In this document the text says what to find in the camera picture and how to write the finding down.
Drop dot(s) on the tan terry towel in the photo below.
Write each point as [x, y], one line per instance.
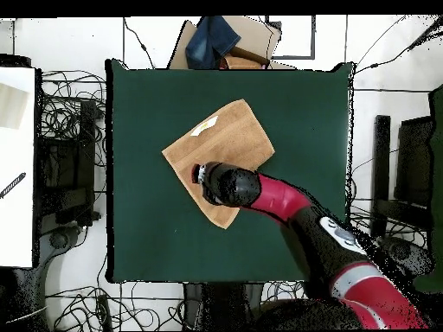
[225, 145]

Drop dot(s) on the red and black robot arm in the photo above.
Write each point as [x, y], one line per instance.
[280, 197]

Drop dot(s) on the dark green table cloth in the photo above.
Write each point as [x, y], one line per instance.
[145, 224]

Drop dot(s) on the black equipment rack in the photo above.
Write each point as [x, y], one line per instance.
[65, 173]

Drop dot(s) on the blue denim jeans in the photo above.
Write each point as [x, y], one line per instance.
[211, 41]

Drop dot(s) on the black swivel chair base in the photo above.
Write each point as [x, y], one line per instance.
[405, 252]
[59, 240]

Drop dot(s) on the brown cardboard box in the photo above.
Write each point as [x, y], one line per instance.
[256, 34]

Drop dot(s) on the white desk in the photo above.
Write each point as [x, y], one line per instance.
[17, 207]

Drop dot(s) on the black ribbed rod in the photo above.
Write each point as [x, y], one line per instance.
[13, 185]

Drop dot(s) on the beige paper sheet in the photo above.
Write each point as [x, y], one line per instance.
[12, 107]

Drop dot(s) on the black chair panel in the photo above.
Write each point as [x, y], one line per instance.
[415, 155]

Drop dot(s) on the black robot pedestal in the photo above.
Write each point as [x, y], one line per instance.
[225, 307]

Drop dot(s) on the black rectangular frame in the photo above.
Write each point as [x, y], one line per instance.
[313, 38]

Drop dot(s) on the black upright post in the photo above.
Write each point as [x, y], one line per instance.
[381, 155]

